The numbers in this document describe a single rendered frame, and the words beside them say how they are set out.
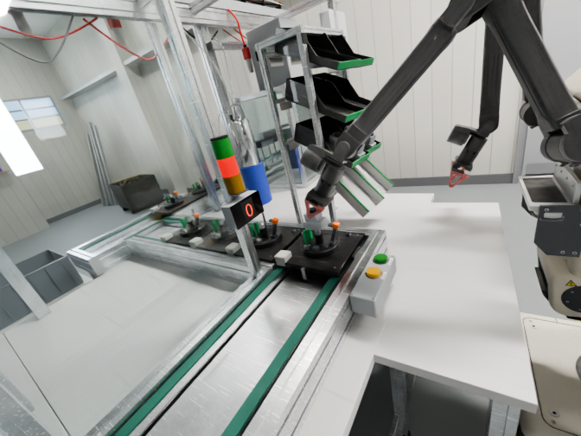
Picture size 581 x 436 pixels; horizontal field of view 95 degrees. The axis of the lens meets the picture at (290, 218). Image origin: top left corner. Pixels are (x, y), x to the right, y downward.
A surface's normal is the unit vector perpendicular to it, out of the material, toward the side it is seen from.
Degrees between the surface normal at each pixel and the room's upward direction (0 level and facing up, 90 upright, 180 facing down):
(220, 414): 0
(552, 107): 69
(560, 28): 90
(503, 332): 0
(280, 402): 0
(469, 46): 90
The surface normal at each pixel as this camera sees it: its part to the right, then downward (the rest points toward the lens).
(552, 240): -0.50, 0.46
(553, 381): -0.22, -0.89
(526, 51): -0.40, 0.23
